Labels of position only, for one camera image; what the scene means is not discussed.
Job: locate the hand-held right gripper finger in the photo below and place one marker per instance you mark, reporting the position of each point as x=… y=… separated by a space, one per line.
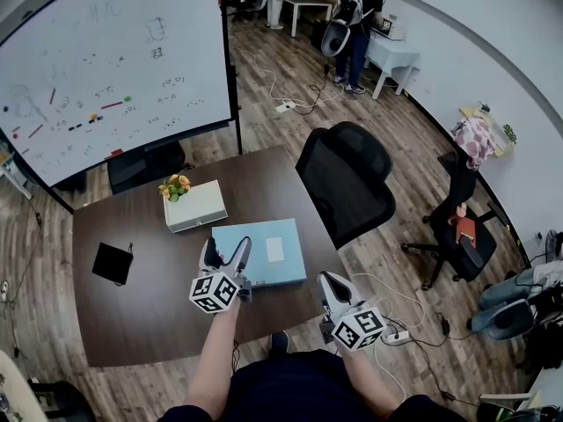
x=354 y=301
x=325 y=295

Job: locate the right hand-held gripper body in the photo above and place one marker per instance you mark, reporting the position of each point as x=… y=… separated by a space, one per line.
x=358 y=325

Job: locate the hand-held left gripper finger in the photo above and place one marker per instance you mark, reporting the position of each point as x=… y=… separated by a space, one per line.
x=241 y=257
x=211 y=253

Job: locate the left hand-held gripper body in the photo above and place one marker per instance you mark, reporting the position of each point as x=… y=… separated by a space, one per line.
x=213 y=290

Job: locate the light blue box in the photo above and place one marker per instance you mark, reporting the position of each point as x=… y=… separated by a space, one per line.
x=290 y=244

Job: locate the person's left forearm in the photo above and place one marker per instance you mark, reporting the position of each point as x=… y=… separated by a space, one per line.
x=215 y=358

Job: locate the person's right forearm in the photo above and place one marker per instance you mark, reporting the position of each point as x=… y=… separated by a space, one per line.
x=367 y=376

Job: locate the white power strip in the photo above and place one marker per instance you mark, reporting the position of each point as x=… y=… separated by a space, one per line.
x=395 y=337
x=285 y=107

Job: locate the white storage box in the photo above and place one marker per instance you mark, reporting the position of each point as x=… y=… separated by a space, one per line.
x=198 y=211

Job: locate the person's blue shoe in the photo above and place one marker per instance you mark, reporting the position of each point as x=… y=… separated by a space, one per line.
x=279 y=342

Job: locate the dark wooden table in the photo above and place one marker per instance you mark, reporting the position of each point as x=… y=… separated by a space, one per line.
x=154 y=323

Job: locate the orange flower plant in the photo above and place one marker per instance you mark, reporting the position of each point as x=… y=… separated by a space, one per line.
x=175 y=187

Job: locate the black power adapter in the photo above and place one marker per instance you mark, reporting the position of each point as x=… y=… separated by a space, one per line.
x=444 y=324

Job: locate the person's dark shirt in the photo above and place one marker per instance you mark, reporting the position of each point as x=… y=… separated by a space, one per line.
x=286 y=389

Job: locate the black flat pouch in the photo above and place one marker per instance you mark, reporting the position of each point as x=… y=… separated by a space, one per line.
x=112 y=263

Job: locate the black armless chair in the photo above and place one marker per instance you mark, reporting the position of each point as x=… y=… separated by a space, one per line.
x=145 y=167

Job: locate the black mesh office chair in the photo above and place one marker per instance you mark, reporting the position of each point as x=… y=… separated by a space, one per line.
x=347 y=183

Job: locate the black office chair with armrests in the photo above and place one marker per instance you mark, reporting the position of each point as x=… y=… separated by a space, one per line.
x=475 y=253

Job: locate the red book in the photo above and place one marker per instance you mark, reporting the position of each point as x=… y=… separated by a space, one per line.
x=466 y=233

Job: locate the small doll figure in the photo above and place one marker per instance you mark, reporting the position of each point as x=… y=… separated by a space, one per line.
x=458 y=213

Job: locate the red whiteboard eraser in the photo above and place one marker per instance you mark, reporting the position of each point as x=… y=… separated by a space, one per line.
x=116 y=152

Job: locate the grey oval shell device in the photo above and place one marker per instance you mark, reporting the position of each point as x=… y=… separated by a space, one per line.
x=508 y=319

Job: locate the white desk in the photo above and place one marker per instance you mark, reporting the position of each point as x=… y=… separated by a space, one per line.
x=545 y=389

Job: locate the pink patterned cloth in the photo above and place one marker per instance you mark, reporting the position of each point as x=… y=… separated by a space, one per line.
x=475 y=141

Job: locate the large whiteboard on stand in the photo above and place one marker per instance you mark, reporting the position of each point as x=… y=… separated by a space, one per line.
x=110 y=60

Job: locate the small green plant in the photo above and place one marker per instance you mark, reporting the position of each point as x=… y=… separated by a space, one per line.
x=510 y=133

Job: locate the black box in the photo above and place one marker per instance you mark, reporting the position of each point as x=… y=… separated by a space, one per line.
x=319 y=33

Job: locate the white oval shell device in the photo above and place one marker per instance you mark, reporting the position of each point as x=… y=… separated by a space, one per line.
x=335 y=38

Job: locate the table with white cloth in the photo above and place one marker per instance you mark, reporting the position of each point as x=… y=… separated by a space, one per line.
x=391 y=55

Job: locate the white-legged brown table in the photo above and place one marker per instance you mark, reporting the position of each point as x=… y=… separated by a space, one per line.
x=308 y=2

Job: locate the light wooden wall shelf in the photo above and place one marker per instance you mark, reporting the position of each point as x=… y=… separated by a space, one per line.
x=499 y=141

